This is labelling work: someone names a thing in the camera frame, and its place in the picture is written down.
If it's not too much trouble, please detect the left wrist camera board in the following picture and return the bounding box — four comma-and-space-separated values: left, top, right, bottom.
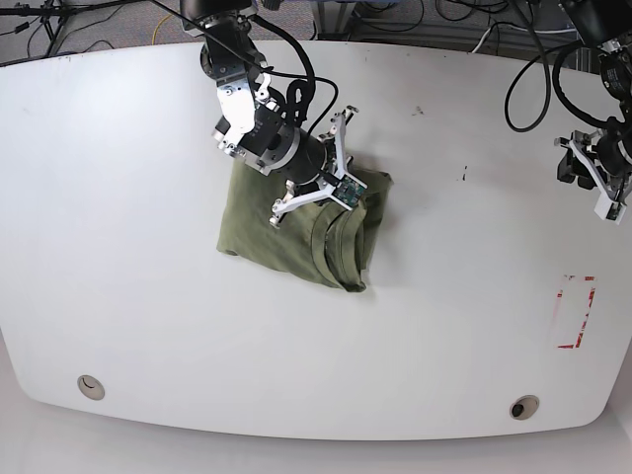
594, 194, 627, 225

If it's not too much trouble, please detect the yellow cable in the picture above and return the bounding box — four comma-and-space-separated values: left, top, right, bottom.
151, 13, 174, 45

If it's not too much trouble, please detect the right table grommet hole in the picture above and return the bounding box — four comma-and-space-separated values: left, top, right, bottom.
510, 395, 540, 421

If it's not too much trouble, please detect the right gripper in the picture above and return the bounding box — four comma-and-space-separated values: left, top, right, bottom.
269, 106, 358, 228

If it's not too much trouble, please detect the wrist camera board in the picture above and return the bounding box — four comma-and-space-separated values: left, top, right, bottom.
331, 174, 367, 210
594, 194, 627, 225

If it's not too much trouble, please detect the green T-shirt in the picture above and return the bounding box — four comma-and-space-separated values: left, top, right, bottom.
216, 162, 392, 293

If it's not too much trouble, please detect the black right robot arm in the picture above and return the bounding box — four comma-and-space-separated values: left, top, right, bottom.
179, 1, 367, 226

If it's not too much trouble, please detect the table grommet hole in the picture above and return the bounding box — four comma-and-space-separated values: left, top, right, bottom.
510, 395, 540, 421
77, 374, 106, 401

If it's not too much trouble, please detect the red tape rectangle marker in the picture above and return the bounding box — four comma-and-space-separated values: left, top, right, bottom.
553, 276, 597, 350

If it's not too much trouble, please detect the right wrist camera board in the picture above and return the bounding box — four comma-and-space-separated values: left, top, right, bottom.
331, 174, 367, 210

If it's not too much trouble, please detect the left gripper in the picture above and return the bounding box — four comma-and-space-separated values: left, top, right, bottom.
554, 129, 631, 202

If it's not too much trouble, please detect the left table grommet hole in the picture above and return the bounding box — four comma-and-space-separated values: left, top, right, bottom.
77, 374, 106, 401

